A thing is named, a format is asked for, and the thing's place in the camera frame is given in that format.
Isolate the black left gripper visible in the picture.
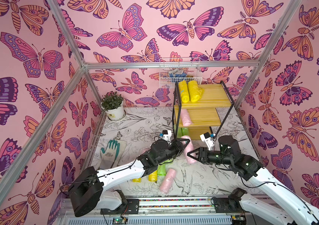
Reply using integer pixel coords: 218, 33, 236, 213
155, 139, 189, 167

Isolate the pink roll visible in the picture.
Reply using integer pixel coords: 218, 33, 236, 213
159, 168, 177, 194
180, 109, 192, 127
181, 136, 197, 164

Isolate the yellow roll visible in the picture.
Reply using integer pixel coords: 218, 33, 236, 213
148, 170, 158, 182
178, 80, 190, 103
132, 178, 142, 183
188, 80, 203, 103

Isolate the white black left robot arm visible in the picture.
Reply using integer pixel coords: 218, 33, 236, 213
68, 138, 191, 217

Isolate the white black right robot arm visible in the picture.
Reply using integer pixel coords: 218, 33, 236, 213
187, 136, 319, 225

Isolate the wooden three-tier shelf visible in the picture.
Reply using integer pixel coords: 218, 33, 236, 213
172, 81, 235, 140

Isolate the green grey work glove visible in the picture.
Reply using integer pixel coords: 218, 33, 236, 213
94, 139, 127, 170

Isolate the potted green plant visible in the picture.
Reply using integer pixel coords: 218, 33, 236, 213
101, 92, 125, 121

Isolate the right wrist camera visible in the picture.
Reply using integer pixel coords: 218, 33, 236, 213
200, 132, 215, 151

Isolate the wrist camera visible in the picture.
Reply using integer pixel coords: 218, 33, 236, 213
159, 130, 172, 142
200, 132, 215, 151

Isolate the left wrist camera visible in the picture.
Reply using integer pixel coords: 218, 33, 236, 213
159, 130, 172, 142

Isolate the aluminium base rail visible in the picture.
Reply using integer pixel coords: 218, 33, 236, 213
57, 193, 298, 225

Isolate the white wire basket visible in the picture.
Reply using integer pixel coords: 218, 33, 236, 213
158, 61, 202, 89

